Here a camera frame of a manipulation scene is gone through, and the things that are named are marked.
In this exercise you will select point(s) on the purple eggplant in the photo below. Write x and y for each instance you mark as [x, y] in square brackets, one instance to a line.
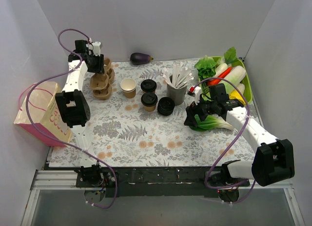
[140, 58]

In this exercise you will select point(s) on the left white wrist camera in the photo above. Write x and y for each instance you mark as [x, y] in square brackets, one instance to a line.
[94, 48]

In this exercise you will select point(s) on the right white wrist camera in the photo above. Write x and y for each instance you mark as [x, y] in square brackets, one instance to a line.
[195, 92]

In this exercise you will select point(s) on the stack of cardboard carriers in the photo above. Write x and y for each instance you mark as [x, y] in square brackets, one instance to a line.
[100, 86]

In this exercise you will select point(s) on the grey holder cup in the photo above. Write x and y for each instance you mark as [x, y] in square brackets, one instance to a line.
[177, 95]

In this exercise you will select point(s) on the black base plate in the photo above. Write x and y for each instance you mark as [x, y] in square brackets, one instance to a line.
[147, 181]

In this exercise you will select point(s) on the green plastic basket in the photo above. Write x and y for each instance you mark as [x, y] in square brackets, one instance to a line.
[245, 81]

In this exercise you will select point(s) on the paper bag with pink handles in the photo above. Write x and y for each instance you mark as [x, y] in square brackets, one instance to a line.
[45, 114]

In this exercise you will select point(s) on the floral table mat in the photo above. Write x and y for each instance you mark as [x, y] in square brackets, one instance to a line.
[123, 133]

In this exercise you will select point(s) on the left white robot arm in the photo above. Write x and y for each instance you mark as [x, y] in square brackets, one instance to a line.
[74, 109]

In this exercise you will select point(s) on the brown paper cup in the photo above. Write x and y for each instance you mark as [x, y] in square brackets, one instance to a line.
[148, 89]
[149, 109]

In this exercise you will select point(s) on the cardboard cup carrier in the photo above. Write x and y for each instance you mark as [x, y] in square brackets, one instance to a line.
[109, 69]

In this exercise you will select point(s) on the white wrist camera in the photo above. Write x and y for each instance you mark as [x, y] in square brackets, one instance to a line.
[94, 48]
[195, 92]

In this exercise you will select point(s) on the green lettuce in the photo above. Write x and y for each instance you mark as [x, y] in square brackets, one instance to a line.
[206, 67]

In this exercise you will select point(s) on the stack of black lids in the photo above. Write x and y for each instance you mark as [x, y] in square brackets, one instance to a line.
[165, 106]

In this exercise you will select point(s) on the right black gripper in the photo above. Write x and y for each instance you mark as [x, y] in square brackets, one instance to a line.
[194, 112]

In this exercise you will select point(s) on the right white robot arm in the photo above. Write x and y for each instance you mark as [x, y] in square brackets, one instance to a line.
[273, 160]

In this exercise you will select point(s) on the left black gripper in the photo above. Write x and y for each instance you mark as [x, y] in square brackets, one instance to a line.
[96, 65]

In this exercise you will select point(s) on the yellow flower vegetable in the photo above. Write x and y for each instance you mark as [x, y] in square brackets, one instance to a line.
[235, 94]

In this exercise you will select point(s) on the white radish with leaves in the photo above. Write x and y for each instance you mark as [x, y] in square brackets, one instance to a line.
[225, 62]

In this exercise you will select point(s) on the stack of paper cups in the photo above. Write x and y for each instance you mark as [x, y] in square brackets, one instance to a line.
[128, 87]

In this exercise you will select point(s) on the orange carrot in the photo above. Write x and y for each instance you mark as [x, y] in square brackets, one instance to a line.
[222, 75]

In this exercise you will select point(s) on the bok choy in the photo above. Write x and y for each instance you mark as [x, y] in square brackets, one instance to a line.
[210, 123]

